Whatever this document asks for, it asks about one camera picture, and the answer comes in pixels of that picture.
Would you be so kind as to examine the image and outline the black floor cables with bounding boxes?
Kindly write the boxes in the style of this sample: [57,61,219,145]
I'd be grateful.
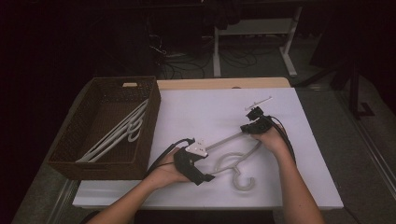
[148,18,260,80]

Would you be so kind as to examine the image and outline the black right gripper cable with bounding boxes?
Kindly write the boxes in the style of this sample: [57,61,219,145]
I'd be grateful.
[269,116,297,165]

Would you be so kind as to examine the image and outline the white metal desk frame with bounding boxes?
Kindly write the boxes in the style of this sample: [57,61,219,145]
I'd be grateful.
[212,6,304,78]

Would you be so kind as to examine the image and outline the dark cloth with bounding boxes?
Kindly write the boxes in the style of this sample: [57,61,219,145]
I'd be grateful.
[204,0,245,31]

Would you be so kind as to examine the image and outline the black metal stand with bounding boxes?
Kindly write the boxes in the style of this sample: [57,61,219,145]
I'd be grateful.
[295,59,376,119]

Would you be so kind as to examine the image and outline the person's right hand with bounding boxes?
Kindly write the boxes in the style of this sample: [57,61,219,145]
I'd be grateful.
[250,123,292,157]

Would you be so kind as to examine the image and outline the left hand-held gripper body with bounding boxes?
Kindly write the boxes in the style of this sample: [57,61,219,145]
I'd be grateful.
[173,139,209,187]

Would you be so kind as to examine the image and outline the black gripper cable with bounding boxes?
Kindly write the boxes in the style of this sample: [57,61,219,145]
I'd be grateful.
[145,137,196,177]
[269,116,297,165]

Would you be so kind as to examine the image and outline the brown woven basket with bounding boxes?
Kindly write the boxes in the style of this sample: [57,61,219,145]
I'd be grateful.
[46,76,162,181]

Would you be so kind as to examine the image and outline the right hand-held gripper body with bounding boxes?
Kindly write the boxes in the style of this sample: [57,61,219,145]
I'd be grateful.
[245,96,276,134]

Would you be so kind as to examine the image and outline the grey plastic clothes hanger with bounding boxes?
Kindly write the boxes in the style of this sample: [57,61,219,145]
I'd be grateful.
[205,132,262,191]
[88,116,147,163]
[81,106,148,163]
[76,98,150,163]

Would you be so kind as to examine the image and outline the person's left hand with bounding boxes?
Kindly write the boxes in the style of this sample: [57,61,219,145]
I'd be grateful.
[145,147,191,189]

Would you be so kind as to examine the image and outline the white board mat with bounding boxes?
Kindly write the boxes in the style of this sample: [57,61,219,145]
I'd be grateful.
[72,87,345,210]

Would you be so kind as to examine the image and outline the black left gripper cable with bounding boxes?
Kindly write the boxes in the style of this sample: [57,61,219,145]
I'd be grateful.
[145,137,196,177]

